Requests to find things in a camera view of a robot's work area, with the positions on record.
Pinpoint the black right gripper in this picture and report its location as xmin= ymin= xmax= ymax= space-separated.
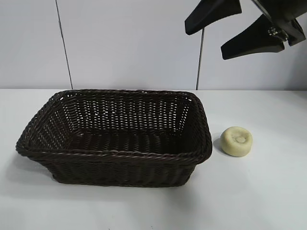
xmin=184 ymin=0 xmax=307 ymax=60

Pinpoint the pale yellow egg yolk pastry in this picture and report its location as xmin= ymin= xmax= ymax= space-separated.
xmin=220 ymin=126 xmax=254 ymax=155

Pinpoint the dark brown wicker basket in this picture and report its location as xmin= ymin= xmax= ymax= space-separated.
xmin=15 ymin=89 xmax=213 ymax=189

